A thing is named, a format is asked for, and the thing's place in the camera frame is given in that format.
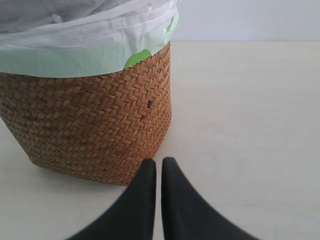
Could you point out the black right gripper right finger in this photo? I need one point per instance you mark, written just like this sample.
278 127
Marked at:
186 215

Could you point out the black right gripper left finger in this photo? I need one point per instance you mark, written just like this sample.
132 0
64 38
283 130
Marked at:
132 215

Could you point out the brown woven wicker basket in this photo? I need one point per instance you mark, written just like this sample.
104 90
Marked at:
97 128

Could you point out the white green plastic bag liner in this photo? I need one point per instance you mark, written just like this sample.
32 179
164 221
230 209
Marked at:
81 38

